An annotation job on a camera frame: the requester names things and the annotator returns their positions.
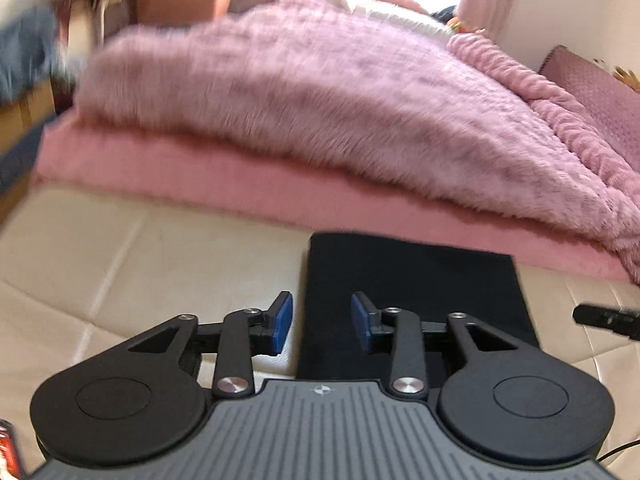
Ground pink bed sheet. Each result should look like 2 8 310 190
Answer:
35 114 630 281

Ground blue denim clothing pile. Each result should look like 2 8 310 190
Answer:
0 6 64 106

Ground purple quilted headboard cover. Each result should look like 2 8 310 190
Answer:
540 46 640 171

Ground fluffy pink blanket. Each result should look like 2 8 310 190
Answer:
75 0 639 276

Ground black pants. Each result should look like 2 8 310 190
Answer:
295 232 538 380

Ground cardboard box with blue print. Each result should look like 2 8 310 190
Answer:
1 79 56 195

